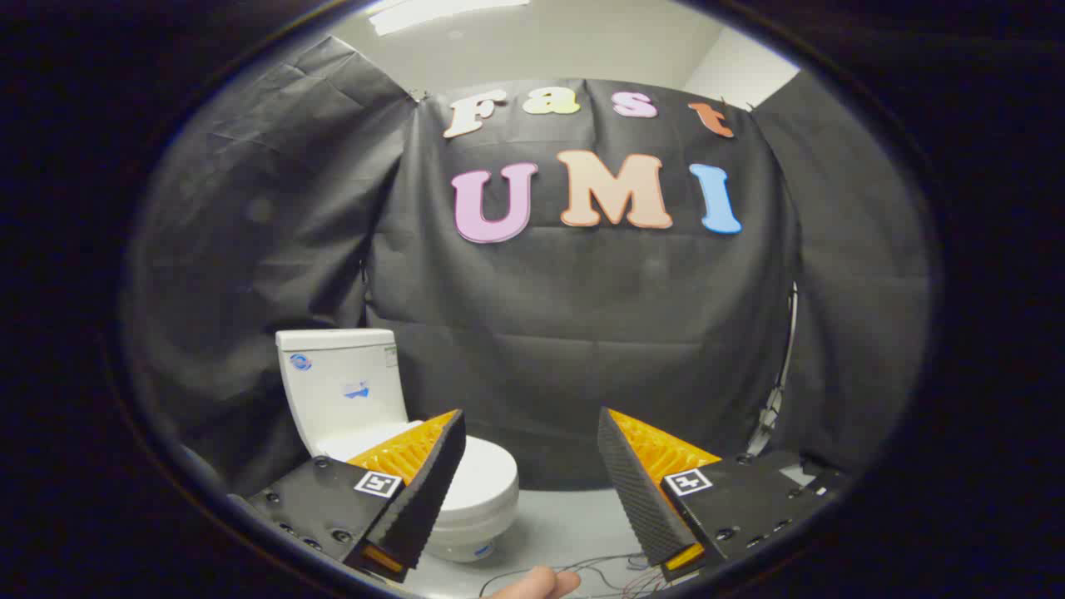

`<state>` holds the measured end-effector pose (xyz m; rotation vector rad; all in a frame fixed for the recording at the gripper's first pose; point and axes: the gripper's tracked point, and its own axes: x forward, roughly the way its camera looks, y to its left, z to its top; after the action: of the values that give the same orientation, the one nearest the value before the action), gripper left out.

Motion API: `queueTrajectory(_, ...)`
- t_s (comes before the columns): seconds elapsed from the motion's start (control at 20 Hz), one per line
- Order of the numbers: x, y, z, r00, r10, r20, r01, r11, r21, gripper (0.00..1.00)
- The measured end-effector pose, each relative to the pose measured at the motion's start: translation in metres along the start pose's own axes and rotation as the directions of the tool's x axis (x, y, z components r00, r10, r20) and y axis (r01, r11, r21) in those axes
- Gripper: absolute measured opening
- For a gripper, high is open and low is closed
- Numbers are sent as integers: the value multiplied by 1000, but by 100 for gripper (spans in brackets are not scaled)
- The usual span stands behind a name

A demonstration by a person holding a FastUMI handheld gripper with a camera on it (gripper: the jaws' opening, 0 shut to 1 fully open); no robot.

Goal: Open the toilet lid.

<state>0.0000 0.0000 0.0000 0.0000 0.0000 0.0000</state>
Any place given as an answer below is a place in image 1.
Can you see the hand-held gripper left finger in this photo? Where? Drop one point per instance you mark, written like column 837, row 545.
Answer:
column 424, row 499

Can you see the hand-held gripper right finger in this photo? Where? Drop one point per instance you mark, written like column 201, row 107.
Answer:
column 636, row 499

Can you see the white toilet lid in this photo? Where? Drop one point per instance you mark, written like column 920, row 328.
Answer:
column 487, row 474

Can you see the white toilet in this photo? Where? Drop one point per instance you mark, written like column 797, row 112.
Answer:
column 341, row 391

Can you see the backdrop support stand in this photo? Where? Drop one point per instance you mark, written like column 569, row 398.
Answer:
column 778, row 391

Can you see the black backdrop cloth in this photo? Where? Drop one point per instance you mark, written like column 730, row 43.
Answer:
column 582, row 316

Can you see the ceiling light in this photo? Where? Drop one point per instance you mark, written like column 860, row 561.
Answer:
column 433, row 12

